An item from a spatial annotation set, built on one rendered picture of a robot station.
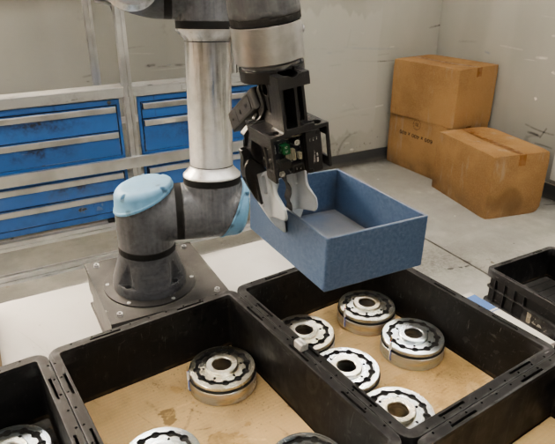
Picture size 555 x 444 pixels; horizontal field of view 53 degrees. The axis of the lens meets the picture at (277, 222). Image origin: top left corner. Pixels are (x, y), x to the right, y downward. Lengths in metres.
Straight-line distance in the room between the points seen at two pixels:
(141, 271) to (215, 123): 0.33
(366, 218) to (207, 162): 0.39
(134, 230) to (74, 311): 0.33
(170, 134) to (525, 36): 2.49
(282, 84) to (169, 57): 3.00
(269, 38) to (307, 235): 0.23
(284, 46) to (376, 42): 3.73
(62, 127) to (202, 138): 1.57
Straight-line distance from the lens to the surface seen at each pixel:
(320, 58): 4.03
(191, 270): 1.25
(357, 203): 0.82
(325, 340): 0.93
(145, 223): 1.09
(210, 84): 1.05
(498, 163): 3.52
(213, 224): 1.10
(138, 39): 3.49
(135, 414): 0.87
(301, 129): 0.59
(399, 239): 0.69
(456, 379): 0.94
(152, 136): 2.69
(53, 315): 1.36
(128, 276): 1.16
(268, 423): 0.83
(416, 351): 0.94
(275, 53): 0.58
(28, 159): 2.61
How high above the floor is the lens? 1.42
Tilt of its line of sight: 25 degrees down
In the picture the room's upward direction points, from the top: straight up
